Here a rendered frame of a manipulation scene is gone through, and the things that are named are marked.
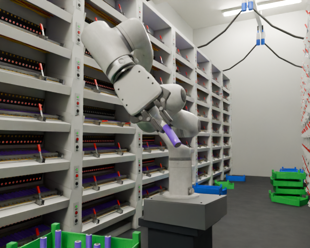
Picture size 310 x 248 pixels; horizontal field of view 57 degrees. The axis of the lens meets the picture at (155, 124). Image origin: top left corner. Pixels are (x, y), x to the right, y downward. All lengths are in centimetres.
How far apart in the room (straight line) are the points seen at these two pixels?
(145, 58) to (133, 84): 14
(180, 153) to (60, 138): 66
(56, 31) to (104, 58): 108
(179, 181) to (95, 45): 91
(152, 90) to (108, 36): 18
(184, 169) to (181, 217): 25
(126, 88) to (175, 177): 85
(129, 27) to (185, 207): 85
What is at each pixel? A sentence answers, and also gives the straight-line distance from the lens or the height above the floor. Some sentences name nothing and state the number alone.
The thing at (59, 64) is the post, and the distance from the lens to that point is 172.
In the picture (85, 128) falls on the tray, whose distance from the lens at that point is 171.
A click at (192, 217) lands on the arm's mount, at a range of 134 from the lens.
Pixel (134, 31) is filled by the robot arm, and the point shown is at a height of 94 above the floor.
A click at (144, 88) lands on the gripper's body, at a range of 69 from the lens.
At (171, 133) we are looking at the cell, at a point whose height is 68.
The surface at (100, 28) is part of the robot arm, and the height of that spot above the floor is 95.
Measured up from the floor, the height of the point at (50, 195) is 38.
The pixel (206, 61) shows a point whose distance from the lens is 428.
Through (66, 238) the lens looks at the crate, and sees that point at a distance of 102.
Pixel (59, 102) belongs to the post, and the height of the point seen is 87.
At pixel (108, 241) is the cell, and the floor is 38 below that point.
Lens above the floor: 67
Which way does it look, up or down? 3 degrees up
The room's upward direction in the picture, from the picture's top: straight up
